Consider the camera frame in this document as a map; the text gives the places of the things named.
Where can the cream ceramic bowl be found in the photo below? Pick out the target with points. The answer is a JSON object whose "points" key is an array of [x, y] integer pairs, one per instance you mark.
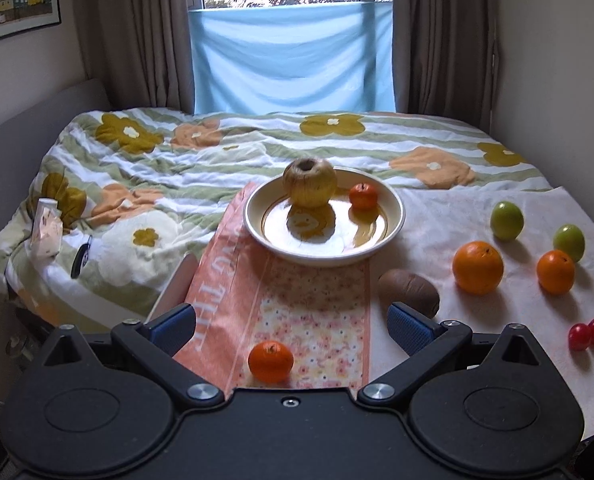
{"points": [[322, 240]]}

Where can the orange floral printed cloth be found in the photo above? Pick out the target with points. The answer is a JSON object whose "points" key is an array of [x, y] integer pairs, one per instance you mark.
{"points": [[307, 315]]}

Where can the large orange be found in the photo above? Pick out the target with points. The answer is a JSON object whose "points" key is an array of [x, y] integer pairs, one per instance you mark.
{"points": [[478, 268]]}

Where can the black and white small object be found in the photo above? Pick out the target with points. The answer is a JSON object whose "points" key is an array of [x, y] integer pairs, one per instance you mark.
{"points": [[81, 260]]}

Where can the brown kiwi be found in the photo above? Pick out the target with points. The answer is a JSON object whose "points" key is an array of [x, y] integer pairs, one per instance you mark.
{"points": [[407, 290]]}

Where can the white packet on bed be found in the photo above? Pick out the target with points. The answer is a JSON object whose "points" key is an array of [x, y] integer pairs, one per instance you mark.
{"points": [[46, 230]]}

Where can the small tangerine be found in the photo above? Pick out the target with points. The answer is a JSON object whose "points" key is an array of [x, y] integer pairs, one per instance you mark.
{"points": [[271, 361], [363, 197]]}

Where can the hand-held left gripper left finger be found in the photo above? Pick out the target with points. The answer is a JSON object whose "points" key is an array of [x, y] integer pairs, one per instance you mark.
{"points": [[174, 326]]}

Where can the white fleece blanket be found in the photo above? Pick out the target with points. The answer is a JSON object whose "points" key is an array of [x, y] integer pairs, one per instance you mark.
{"points": [[457, 210]]}

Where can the green apple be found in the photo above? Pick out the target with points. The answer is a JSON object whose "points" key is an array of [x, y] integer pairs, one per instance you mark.
{"points": [[507, 220], [569, 243]]}

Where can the floral striped blanket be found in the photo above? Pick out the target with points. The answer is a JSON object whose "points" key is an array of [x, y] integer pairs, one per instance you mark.
{"points": [[187, 160]]}

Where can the medium orange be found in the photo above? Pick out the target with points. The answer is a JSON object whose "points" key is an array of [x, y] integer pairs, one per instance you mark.
{"points": [[555, 272]]}

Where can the yellow wrinkled apple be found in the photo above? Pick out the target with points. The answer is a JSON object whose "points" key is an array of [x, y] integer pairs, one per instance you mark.
{"points": [[309, 182]]}

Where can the light blue cloth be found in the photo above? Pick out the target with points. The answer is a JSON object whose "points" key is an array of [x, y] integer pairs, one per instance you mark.
{"points": [[287, 60]]}

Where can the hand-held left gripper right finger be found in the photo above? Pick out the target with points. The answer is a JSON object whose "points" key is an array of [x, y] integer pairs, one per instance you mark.
{"points": [[407, 329]]}

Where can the brown curtain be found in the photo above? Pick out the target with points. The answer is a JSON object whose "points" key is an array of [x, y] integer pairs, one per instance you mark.
{"points": [[132, 30], [442, 35]]}

